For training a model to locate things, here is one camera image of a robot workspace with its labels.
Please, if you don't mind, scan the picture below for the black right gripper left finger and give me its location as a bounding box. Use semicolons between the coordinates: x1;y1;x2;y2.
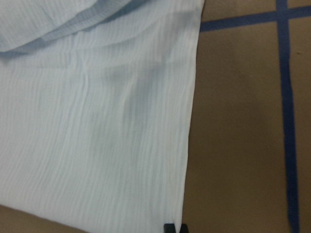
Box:
163;223;175;233

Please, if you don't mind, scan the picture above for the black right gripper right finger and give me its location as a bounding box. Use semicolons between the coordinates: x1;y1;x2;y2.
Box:
179;223;189;233

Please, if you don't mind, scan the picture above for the light blue button shirt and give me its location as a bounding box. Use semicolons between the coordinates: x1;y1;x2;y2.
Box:
0;0;204;233

